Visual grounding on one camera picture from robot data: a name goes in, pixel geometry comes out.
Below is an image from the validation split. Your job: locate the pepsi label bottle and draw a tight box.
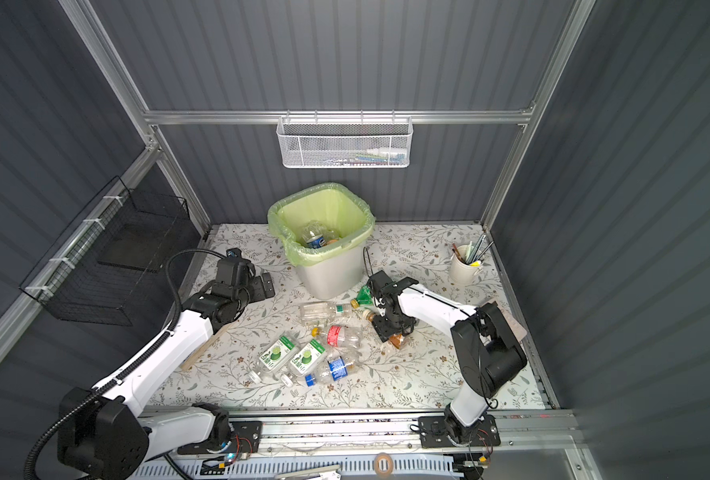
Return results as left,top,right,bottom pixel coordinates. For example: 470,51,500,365
300,221,340,249

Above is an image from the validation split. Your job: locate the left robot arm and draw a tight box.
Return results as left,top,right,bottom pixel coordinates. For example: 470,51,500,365
23,248,275,479

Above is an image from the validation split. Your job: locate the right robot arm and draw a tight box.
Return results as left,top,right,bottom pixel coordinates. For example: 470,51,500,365
367,270,527,445

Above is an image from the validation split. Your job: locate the white plastic waste bin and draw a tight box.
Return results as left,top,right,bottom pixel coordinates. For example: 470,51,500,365
295,242,366,300

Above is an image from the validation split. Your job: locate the green bin liner bag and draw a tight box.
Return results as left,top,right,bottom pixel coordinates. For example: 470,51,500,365
267,182,376,267

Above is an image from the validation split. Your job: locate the brown coffee bottle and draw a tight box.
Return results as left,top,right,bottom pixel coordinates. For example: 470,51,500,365
362,310,406,349

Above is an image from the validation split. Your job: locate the green plastic bottle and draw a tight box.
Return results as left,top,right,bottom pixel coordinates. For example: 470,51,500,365
350,285,374,309

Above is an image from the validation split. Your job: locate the colourful book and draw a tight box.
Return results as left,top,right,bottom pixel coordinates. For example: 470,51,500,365
179,326,228,371

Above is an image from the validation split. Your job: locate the clear square bottle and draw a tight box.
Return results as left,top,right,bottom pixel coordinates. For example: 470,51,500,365
299,301,351,325

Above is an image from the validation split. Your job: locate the red label clear bottle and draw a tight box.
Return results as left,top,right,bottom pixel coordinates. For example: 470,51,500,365
311,324,362,350

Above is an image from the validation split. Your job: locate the blue label clear bottle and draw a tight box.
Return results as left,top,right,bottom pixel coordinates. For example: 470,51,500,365
303,356,359,387

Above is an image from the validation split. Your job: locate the white pen cup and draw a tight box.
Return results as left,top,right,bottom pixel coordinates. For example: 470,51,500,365
449,233,493,286

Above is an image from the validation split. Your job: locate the green label square bottle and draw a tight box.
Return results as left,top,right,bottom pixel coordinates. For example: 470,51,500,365
280,339,328,387

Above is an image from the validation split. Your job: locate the pink calculator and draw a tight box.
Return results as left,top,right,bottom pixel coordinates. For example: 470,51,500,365
502,310,528,343

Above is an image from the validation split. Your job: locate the tape roll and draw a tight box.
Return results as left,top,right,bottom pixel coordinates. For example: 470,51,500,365
374,452,395,479

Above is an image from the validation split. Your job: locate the white tube in basket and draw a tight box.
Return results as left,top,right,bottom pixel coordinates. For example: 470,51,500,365
366,147,408,161

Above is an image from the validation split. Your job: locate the black wire wall basket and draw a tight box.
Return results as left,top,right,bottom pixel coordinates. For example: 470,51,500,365
19,171,198,328

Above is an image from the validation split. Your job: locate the white wire wall basket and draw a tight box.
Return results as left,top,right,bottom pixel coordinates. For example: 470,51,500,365
276,117,414,169

